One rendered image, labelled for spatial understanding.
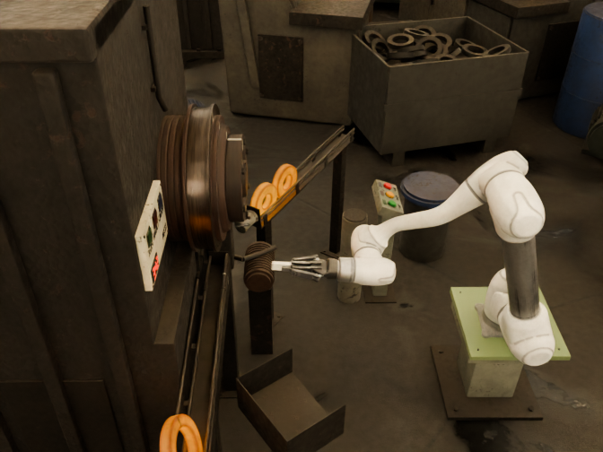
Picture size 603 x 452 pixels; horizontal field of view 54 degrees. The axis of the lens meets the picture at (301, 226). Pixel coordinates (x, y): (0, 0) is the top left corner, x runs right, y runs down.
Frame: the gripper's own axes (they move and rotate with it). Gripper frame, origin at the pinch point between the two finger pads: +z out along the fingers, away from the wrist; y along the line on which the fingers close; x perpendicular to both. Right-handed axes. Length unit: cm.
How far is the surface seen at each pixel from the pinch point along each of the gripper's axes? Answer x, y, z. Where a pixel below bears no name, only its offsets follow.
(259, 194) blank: 1.8, 43.5, 9.2
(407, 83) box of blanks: -6, 196, -81
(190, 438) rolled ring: -8, -66, 24
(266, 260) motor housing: -22.6, 30.1, 4.4
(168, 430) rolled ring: 3, -71, 29
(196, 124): 57, -6, 29
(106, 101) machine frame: 82, -48, 42
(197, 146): 54, -13, 28
